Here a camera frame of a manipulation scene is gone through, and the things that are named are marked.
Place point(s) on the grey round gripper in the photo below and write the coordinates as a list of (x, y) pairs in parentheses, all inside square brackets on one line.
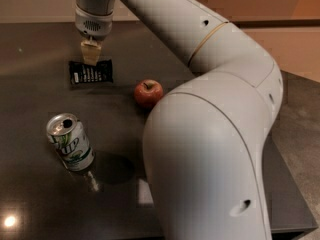
[(93, 25)]

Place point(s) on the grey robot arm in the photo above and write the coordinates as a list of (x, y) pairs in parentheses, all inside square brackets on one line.
[(203, 141)]

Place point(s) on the black rxbar chocolate wrapper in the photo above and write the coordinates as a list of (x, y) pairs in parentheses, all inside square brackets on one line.
[(83, 73)]

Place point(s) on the green white soda can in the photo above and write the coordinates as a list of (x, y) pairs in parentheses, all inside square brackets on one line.
[(67, 135)]

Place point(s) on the red apple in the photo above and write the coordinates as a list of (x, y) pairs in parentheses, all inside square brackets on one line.
[(148, 93)]

